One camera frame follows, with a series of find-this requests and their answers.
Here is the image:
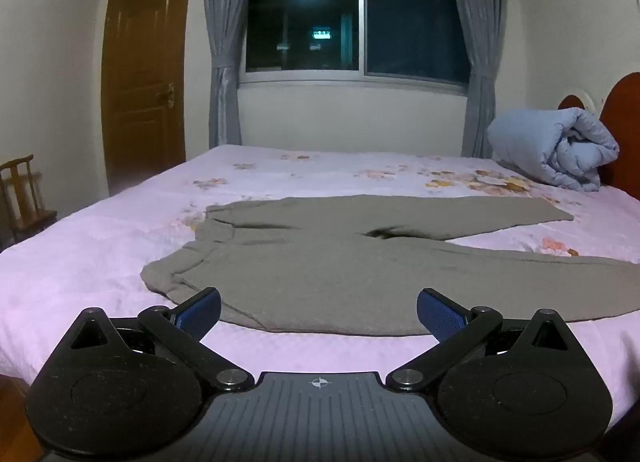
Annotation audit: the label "grey pants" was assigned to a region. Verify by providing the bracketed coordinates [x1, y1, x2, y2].
[141, 194, 640, 338]

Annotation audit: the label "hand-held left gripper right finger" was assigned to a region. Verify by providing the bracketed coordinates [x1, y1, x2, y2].
[386, 287, 581, 393]

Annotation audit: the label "red-brown wooden headboard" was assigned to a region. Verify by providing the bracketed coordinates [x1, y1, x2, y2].
[557, 72, 640, 202]

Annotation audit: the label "bed with pink floral sheet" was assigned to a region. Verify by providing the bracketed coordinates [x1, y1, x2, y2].
[0, 143, 640, 395]

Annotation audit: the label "rolled light blue quilt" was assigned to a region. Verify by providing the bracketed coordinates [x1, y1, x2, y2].
[486, 107, 621, 193]

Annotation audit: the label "sliding glass window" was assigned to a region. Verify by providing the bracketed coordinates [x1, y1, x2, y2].
[240, 0, 473, 89]

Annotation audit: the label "brown wooden door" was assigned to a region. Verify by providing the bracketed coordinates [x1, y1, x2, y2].
[101, 0, 196, 198]

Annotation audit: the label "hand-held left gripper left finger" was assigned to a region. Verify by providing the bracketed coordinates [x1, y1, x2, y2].
[57, 286, 257, 393]

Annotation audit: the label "wooden chair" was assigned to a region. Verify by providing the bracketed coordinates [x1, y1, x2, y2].
[0, 154, 58, 249]

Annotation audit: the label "grey curtain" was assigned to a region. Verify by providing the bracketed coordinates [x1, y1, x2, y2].
[442, 0, 511, 159]
[200, 0, 262, 147]

